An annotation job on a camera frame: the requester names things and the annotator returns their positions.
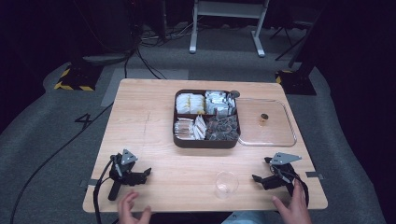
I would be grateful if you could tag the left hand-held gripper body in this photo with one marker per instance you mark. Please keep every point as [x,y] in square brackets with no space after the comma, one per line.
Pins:
[122,170]

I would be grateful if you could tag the person's blue jeans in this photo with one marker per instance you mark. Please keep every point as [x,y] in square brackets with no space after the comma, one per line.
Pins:
[246,218]

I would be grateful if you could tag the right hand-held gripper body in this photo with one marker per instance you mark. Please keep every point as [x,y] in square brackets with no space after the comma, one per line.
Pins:
[284,169]

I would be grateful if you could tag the pile of white yellow packets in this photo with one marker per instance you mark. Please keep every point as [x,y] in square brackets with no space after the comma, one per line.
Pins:
[190,103]

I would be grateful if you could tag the person's right hand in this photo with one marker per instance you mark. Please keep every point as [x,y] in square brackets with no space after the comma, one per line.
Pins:
[295,210]

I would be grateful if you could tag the clear lid with gold knob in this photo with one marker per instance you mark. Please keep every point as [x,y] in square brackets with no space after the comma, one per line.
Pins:
[271,130]

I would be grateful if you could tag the pile of dark packets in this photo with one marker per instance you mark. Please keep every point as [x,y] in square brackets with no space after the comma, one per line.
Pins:
[222,127]

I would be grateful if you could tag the small round grey capsule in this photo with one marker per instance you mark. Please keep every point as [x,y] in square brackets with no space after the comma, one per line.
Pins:
[234,93]

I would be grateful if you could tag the pile of silver packets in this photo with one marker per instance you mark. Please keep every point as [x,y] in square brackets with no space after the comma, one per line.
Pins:
[219,102]

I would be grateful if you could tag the brown compartment box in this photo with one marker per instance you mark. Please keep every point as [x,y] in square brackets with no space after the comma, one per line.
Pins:
[205,143]

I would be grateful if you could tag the person's left hand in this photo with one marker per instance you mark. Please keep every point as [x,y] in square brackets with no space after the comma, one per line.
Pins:
[129,211]

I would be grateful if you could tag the pile of clear white sachets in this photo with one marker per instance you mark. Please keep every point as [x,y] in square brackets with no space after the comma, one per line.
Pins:
[190,128]

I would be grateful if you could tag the black tripod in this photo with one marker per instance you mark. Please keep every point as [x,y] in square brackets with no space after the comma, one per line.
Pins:
[288,40]

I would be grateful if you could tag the black yellow striped stand base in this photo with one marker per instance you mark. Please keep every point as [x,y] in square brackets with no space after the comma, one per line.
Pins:
[294,81]
[77,79]

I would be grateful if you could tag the white desk frame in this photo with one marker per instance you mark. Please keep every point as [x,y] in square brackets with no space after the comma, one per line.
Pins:
[227,12]

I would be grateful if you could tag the grey tape strip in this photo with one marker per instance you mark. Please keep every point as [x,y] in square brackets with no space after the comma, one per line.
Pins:
[88,183]
[314,175]

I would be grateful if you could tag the clear plastic cup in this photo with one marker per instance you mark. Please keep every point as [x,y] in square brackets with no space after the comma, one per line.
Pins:
[226,184]

